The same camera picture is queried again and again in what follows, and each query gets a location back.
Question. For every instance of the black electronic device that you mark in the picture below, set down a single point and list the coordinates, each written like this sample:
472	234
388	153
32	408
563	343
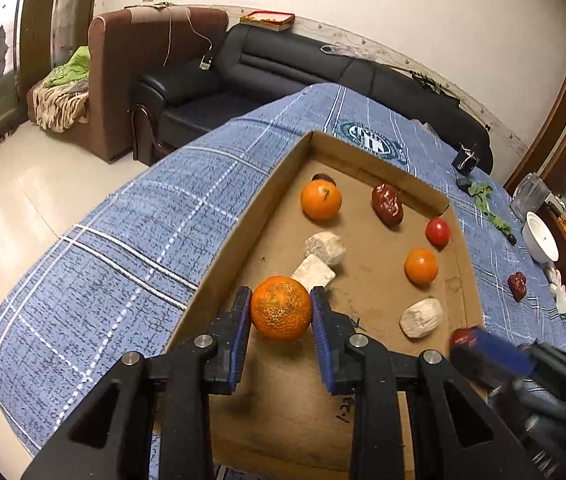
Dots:
465	160

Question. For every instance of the white stone wedge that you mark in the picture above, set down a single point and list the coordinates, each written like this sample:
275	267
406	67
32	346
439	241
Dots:
314	274

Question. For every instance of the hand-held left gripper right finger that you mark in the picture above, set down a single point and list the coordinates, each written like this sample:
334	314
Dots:
323	345

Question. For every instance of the large shiny red date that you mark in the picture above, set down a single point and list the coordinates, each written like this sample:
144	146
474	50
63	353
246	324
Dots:
463	338

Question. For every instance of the brown armchair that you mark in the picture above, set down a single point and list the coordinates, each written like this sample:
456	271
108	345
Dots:
128	45

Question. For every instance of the green leafy vegetable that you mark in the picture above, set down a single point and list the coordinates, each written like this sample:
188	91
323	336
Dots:
488	205

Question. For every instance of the green cloth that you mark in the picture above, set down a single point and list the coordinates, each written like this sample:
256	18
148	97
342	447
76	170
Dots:
70	67

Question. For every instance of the white bowl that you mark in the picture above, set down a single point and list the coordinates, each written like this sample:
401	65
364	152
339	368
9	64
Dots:
540	235

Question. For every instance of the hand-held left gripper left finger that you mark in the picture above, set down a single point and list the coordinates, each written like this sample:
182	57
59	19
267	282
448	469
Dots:
240	340

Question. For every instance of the white stone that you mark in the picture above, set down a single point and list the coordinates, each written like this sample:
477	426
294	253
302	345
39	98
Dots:
324	247
421	317

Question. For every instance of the cardboard box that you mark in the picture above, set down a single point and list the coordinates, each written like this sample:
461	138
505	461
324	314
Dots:
363	285

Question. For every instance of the flat red box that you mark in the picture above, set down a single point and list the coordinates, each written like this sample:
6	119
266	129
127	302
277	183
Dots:
267	20

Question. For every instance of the bumpy orange tangerine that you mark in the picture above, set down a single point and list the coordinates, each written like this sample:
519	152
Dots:
281	308

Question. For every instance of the blue plaid tablecloth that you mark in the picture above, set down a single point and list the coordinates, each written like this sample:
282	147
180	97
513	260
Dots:
138	240

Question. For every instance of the black leather sofa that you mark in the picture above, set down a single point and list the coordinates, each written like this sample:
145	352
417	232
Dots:
273	60

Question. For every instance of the beige blanket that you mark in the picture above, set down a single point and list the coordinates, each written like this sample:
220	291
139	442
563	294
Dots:
58	107

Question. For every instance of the wooden door with glass panes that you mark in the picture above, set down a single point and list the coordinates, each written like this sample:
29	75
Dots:
33	35

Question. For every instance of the dark purple round fruit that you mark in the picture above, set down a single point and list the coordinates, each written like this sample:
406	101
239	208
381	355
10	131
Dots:
323	178

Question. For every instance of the wrinkled dark red date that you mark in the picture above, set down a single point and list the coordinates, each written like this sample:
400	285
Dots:
387	204

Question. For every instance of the white work glove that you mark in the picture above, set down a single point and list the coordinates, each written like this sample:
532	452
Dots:
560	290

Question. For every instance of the tiny dark date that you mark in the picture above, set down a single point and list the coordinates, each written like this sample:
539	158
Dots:
512	238

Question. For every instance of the wooden door frame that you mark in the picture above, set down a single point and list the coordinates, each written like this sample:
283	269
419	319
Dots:
563	110

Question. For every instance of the smooth orange tangerine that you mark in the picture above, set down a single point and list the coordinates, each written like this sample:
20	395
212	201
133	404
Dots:
421	266

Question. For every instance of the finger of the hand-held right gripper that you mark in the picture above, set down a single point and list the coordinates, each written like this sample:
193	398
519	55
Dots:
500	355
473	372

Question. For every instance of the clear plastic container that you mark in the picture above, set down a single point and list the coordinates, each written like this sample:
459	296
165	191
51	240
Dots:
528	192

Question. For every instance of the small round red fruit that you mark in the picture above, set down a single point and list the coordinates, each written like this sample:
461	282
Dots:
437	231

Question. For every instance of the small black adapter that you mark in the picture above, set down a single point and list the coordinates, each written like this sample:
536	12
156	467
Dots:
463	183

